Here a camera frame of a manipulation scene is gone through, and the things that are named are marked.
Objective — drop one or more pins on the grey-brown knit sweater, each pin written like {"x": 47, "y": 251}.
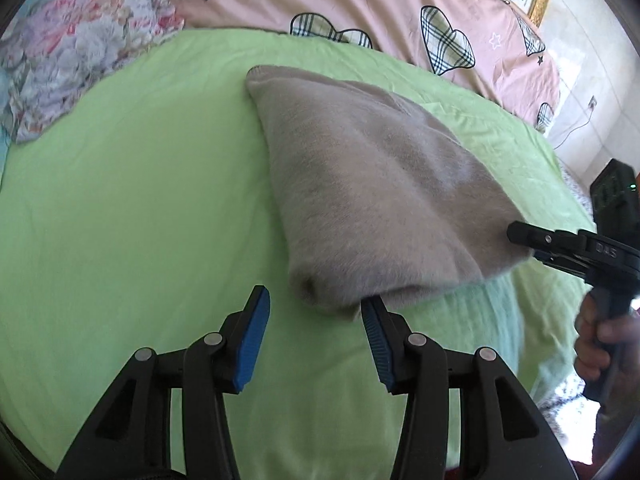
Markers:
{"x": 375, "y": 170}

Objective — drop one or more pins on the person's right hand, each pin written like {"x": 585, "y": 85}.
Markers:
{"x": 582, "y": 340}

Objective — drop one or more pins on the floral pillow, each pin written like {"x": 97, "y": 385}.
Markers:
{"x": 65, "y": 50}

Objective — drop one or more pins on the pink quilt with plaid hearts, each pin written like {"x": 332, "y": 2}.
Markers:
{"x": 375, "y": 0}

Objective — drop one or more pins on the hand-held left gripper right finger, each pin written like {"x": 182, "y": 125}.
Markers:
{"x": 377, "y": 345}

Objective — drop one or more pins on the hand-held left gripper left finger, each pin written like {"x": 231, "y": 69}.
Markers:
{"x": 252, "y": 340}

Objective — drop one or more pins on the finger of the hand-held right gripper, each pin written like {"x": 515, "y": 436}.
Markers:
{"x": 545, "y": 245}

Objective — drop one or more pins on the wall socket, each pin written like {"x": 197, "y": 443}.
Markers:
{"x": 593, "y": 102}

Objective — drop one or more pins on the person's dark red clothing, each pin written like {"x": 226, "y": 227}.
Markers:
{"x": 607, "y": 435}

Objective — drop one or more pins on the light green bed sheet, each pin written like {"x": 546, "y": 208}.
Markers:
{"x": 125, "y": 210}

